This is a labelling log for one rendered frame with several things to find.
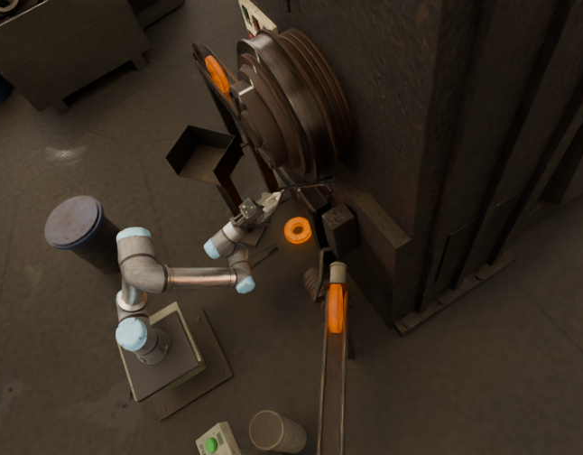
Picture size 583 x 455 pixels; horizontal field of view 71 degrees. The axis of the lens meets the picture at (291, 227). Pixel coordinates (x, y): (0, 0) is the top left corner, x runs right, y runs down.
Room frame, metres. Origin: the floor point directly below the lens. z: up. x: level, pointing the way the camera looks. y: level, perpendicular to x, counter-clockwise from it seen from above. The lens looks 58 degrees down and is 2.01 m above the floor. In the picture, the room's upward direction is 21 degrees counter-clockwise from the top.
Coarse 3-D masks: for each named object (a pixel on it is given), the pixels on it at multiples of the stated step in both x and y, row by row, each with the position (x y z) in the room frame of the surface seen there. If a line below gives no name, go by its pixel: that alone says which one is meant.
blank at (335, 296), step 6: (330, 288) 0.50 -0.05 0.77; (336, 288) 0.49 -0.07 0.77; (330, 294) 0.47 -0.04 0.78; (336, 294) 0.47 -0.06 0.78; (330, 300) 0.46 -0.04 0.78; (336, 300) 0.45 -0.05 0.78; (342, 300) 0.49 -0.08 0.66; (330, 306) 0.44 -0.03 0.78; (336, 306) 0.43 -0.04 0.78; (342, 306) 0.47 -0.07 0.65; (330, 312) 0.42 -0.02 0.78; (336, 312) 0.42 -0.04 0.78; (342, 312) 0.45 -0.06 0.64; (330, 318) 0.41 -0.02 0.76; (336, 318) 0.40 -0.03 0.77; (342, 318) 0.44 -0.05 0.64; (330, 324) 0.40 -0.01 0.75; (336, 324) 0.39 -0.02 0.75; (330, 330) 0.39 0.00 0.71; (336, 330) 0.38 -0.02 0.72
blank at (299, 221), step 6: (288, 222) 1.26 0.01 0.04; (294, 222) 1.25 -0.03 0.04; (300, 222) 1.23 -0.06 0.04; (306, 222) 1.22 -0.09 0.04; (288, 228) 1.22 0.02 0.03; (306, 228) 1.18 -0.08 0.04; (288, 234) 1.19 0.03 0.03; (294, 234) 1.18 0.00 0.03; (300, 234) 1.16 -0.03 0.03; (306, 234) 1.15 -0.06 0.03; (294, 240) 1.14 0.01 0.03; (300, 240) 1.13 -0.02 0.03
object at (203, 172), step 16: (192, 128) 1.51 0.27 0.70; (176, 144) 1.44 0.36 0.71; (192, 144) 1.49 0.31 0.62; (208, 144) 1.48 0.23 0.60; (224, 144) 1.41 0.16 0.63; (176, 160) 1.40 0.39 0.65; (192, 160) 1.43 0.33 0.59; (208, 160) 1.39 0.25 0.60; (224, 160) 1.26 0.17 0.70; (192, 176) 1.33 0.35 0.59; (208, 176) 1.29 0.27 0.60; (224, 176) 1.23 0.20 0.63; (224, 192) 1.32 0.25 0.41; (240, 240) 1.28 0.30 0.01; (256, 240) 1.24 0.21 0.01
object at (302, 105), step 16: (240, 48) 1.09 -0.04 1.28; (256, 48) 0.96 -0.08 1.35; (272, 48) 0.95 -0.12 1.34; (272, 64) 0.90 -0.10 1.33; (288, 64) 0.89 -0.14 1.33; (288, 80) 0.85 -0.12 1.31; (304, 80) 0.84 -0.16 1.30; (288, 96) 0.81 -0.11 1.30; (304, 96) 0.81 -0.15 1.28; (304, 112) 0.78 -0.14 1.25; (320, 112) 0.78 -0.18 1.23; (304, 128) 0.75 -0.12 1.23; (320, 128) 0.76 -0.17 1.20; (320, 144) 0.74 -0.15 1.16; (320, 160) 0.74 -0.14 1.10; (304, 176) 0.83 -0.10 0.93
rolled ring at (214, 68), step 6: (210, 60) 1.82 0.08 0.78; (216, 60) 1.81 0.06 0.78; (210, 66) 1.89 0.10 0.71; (216, 66) 1.79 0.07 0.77; (210, 72) 1.89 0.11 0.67; (216, 72) 1.77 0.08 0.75; (222, 72) 1.76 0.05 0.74; (216, 78) 1.87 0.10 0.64; (222, 78) 1.75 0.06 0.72; (222, 84) 1.74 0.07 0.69; (228, 84) 1.75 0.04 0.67; (222, 90) 1.80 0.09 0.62
